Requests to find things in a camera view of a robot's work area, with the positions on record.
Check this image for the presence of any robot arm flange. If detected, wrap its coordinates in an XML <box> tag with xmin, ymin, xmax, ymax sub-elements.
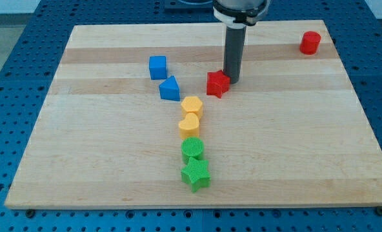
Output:
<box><xmin>212</xmin><ymin>0</ymin><xmax>272</xmax><ymax>29</ymax></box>

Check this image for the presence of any red star block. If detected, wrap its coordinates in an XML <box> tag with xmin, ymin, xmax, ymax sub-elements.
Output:
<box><xmin>206</xmin><ymin>70</ymin><xmax>230</xmax><ymax>99</ymax></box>

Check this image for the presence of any green star block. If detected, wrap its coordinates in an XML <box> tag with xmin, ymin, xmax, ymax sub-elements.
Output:
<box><xmin>181</xmin><ymin>157</ymin><xmax>211</xmax><ymax>193</ymax></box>

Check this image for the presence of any yellow heart block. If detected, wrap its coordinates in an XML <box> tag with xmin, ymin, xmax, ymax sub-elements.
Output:
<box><xmin>178</xmin><ymin>113</ymin><xmax>199</xmax><ymax>140</ymax></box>

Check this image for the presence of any yellow hexagon block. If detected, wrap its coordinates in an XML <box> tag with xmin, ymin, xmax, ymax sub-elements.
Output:
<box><xmin>181</xmin><ymin>96</ymin><xmax>203</xmax><ymax>119</ymax></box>

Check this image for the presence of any green cylinder block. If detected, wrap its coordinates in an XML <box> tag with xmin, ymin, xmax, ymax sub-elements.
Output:
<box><xmin>181</xmin><ymin>137</ymin><xmax>205</xmax><ymax>164</ymax></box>

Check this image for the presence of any blue triangle block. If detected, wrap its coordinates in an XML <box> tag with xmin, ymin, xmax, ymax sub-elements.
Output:
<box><xmin>159</xmin><ymin>76</ymin><xmax>180</xmax><ymax>101</ymax></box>

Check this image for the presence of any wooden board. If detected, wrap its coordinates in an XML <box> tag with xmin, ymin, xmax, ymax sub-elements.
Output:
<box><xmin>5</xmin><ymin>20</ymin><xmax>382</xmax><ymax>209</ymax></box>

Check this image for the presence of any blue cube block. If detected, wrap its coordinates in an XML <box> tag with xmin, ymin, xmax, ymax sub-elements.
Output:
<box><xmin>148</xmin><ymin>56</ymin><xmax>167</xmax><ymax>80</ymax></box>

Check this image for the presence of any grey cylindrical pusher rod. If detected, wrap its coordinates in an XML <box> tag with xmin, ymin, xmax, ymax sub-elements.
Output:
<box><xmin>223</xmin><ymin>27</ymin><xmax>246</xmax><ymax>84</ymax></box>

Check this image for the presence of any red cylinder block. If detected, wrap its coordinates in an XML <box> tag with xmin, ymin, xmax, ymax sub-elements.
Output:
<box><xmin>299</xmin><ymin>31</ymin><xmax>321</xmax><ymax>55</ymax></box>

